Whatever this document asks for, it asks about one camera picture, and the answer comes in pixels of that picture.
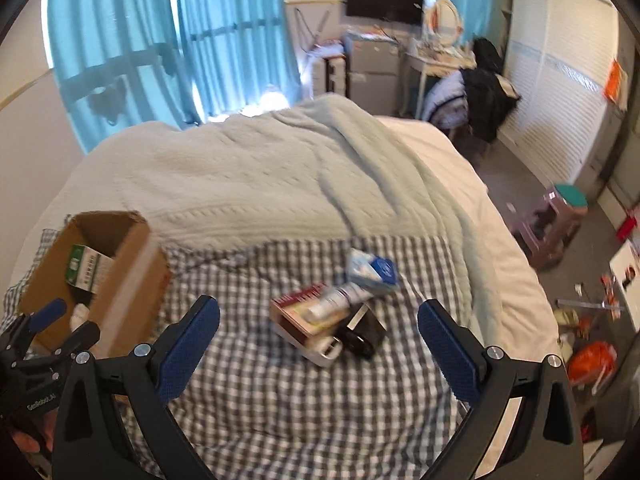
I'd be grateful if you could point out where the red and tan box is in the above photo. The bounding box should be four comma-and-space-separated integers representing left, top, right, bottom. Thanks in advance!
270, 282, 367, 350

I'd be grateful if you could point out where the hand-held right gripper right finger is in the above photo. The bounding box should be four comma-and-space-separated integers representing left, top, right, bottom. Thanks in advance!
417, 299, 583, 480

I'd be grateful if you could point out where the small black box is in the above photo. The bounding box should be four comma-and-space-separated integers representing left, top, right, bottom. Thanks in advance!
334, 305, 387, 361

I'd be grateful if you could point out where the grey checked bed sheet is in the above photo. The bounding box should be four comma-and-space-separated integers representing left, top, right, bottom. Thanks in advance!
0, 230, 482, 480

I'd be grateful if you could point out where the orange plastic bag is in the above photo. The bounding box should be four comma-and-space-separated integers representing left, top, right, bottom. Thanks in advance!
567, 341, 619, 389

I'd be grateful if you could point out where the white cream tube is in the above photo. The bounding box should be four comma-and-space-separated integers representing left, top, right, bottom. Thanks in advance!
306, 282, 374, 324

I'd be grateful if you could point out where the pile of dark clothes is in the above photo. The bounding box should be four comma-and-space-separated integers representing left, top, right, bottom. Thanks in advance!
427, 37, 522, 144

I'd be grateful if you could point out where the orange paper tag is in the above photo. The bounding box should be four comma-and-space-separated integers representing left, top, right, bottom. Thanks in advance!
604, 59, 630, 111

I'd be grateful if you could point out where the grey small fridge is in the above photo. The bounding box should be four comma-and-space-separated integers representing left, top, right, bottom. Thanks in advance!
345, 35, 402, 107

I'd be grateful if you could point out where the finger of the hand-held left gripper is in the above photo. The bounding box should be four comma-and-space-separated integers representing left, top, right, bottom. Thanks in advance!
0, 299, 68, 356
22, 321, 102, 365

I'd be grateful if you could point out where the round vanity mirror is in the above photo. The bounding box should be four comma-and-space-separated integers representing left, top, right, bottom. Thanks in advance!
426, 0, 464, 52

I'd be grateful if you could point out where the light green knitted blanket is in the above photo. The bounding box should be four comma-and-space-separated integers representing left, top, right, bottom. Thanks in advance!
82, 94, 501, 326

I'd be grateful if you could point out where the person's left hand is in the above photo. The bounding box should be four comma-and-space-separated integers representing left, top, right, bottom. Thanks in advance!
12, 410, 57, 467

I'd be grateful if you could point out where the white case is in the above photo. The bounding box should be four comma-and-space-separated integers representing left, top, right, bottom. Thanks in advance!
300, 332, 344, 367

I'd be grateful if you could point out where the white slatted wardrobe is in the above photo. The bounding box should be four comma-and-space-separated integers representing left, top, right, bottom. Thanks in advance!
500, 0, 632, 202

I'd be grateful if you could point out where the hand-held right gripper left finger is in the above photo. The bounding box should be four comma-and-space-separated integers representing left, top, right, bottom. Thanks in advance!
52, 295, 221, 480

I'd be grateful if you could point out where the purple stool teal seat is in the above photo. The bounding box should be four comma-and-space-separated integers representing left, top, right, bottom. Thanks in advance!
510, 183, 590, 272

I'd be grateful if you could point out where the blue and white packet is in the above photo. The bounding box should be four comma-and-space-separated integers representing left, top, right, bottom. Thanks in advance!
346, 248, 402, 294

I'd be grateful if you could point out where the white dressing table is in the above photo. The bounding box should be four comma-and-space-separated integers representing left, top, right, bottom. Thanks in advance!
402, 47, 477, 119

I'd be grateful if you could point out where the brown cardboard box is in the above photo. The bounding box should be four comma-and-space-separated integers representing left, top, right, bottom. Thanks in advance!
17, 210, 173, 363

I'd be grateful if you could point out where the green and white box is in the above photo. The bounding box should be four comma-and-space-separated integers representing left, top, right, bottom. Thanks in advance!
64, 244, 117, 294

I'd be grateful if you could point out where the white flat board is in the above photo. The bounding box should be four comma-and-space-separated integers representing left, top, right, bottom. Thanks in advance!
609, 240, 640, 312

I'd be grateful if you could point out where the black television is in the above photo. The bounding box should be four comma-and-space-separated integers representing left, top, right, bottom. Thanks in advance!
346, 0, 426, 27

